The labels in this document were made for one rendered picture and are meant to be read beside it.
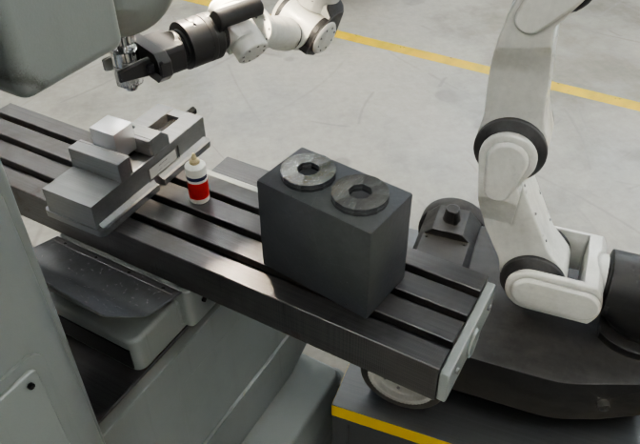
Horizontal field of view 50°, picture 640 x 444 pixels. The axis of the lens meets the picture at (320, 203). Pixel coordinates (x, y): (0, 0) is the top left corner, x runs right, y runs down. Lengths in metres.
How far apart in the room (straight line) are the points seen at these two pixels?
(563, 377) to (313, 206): 0.78
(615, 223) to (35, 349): 2.40
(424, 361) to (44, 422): 0.56
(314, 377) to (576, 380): 0.73
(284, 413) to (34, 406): 0.99
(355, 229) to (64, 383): 0.48
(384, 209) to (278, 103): 2.51
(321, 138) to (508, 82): 1.97
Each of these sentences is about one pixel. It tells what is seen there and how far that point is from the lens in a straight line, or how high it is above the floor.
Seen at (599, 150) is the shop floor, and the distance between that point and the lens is 3.39.
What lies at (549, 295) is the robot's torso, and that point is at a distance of 1.58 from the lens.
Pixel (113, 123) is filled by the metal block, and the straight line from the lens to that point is 1.37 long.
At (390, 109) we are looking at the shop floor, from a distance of 3.46.
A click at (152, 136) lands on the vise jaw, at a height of 1.06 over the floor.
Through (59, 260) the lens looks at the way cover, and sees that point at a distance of 1.40.
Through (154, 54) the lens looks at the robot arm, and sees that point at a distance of 1.21.
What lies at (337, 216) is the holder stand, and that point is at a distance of 1.02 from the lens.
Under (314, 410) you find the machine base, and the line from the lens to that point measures 1.92.
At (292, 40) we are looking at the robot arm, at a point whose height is 1.15.
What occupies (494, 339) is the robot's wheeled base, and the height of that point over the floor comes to 0.57.
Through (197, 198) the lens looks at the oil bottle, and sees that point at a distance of 1.35.
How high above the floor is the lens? 1.79
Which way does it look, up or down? 39 degrees down
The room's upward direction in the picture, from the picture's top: straight up
